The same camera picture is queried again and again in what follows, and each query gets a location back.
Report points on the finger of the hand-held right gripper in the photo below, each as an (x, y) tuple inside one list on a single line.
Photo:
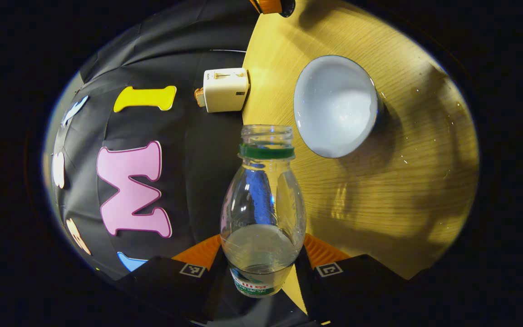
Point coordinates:
[(266, 5)]

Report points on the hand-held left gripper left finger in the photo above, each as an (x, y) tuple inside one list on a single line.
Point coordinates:
[(170, 284)]

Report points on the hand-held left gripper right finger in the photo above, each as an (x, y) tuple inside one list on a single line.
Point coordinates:
[(357, 286)]

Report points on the clear plastic water bottle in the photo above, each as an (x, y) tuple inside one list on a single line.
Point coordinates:
[(261, 245)]

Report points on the white teacup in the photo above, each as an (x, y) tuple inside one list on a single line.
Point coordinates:
[(334, 106)]

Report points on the white toaster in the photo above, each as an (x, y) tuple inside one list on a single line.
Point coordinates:
[(225, 91)]

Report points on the toast slice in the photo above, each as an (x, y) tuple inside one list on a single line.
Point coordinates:
[(199, 97)]

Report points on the black backdrop cloth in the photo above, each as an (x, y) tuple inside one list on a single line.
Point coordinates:
[(198, 159)]

